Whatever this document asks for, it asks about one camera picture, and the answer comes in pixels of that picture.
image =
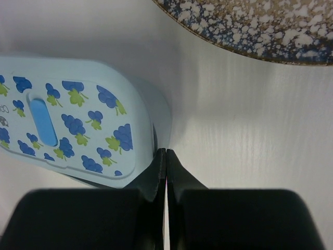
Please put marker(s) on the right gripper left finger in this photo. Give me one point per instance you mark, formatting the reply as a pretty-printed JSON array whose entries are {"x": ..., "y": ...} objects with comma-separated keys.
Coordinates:
[{"x": 97, "y": 218}]

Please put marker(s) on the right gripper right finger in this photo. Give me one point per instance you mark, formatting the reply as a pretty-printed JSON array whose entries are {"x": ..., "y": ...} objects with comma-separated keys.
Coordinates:
[{"x": 204, "y": 218}]

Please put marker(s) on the light blue lunch box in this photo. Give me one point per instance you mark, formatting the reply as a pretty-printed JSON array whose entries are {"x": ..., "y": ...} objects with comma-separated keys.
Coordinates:
[{"x": 161, "y": 118}]

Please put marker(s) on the light blue lunch box lid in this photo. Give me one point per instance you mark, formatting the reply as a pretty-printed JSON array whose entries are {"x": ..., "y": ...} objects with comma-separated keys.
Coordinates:
[{"x": 76, "y": 117}]

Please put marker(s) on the speckled ceramic plate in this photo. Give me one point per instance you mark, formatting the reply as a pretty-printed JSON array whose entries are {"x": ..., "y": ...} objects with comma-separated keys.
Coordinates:
[{"x": 285, "y": 32}]

